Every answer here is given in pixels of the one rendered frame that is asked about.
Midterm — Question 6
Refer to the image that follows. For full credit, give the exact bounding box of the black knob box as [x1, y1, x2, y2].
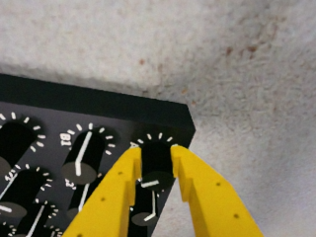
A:
[0, 74, 196, 237]

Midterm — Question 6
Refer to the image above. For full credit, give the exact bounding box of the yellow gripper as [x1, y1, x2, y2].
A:
[62, 146, 265, 237]

